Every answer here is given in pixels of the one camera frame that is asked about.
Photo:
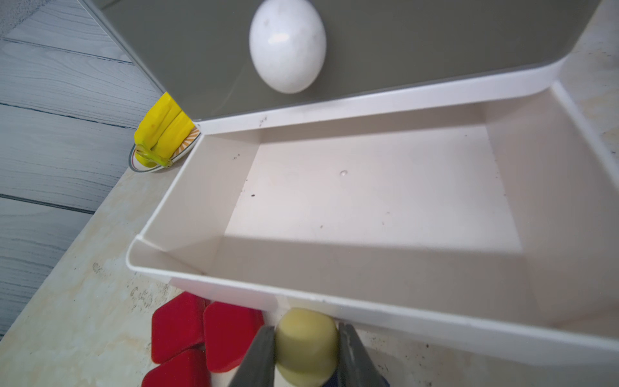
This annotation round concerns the red brooch box rear right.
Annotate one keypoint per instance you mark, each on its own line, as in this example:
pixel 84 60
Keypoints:
pixel 229 331

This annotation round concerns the red brooch box rear left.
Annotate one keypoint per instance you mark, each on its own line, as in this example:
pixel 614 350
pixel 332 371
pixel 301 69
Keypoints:
pixel 177 326

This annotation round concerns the red brooch box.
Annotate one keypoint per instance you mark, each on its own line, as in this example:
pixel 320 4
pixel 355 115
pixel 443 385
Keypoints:
pixel 229 331
pixel 188 369
pixel 177 326

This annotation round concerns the grey top drawer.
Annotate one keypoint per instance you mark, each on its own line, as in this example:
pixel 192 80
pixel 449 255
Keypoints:
pixel 199 51

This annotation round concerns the white drawer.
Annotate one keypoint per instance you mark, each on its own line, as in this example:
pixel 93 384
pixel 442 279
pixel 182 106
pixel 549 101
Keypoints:
pixel 490 228

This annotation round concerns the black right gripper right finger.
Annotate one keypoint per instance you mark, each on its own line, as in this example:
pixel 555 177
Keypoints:
pixel 355 368

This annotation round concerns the red brooch box front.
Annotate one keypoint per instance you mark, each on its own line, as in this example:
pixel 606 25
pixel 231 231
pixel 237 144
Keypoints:
pixel 188 369

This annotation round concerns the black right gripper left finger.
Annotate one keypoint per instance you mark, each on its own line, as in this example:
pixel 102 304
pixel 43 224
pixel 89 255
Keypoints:
pixel 258 366

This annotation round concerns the yellow toy banana bunch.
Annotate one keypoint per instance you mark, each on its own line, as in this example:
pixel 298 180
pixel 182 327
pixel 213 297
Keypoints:
pixel 160 117

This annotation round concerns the patterned round plate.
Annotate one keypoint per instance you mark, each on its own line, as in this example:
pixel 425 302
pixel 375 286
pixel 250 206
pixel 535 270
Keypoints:
pixel 172 145

